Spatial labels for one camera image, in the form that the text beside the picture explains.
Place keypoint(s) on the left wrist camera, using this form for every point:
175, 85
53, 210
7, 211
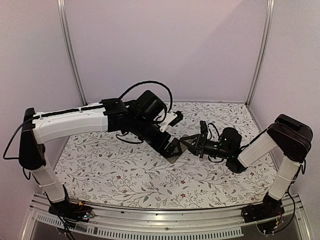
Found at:
171, 119

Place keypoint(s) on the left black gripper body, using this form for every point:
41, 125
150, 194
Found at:
158, 145

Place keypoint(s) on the floral patterned table mat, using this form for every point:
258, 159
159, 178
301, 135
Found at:
98, 168

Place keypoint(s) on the aluminium frame post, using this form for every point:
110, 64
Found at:
262, 51
61, 7

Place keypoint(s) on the aluminium front rail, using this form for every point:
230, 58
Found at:
126, 223

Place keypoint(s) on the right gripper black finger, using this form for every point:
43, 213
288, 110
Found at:
193, 149
190, 140

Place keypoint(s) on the right aluminium frame post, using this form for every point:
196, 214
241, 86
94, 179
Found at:
262, 51

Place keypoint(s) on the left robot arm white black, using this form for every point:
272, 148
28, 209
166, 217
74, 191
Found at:
146, 117

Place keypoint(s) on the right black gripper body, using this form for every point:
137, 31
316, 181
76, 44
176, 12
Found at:
201, 144

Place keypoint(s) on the left aluminium frame post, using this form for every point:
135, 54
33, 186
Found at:
61, 7

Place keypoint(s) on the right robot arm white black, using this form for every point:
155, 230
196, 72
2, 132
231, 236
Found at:
292, 137

